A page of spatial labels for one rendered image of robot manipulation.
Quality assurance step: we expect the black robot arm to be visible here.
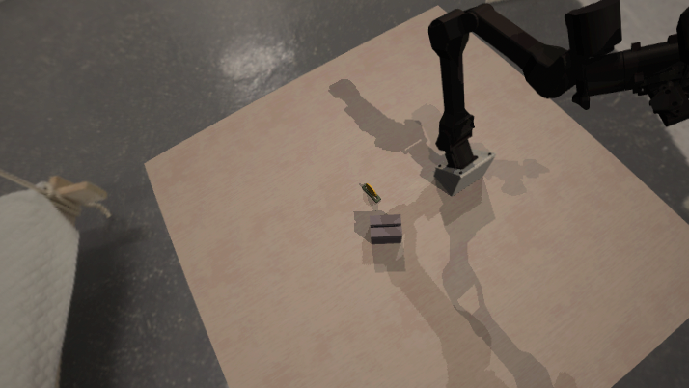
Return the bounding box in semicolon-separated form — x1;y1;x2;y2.
428;0;689;169

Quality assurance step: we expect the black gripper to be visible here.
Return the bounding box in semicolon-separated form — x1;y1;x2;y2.
622;7;689;99

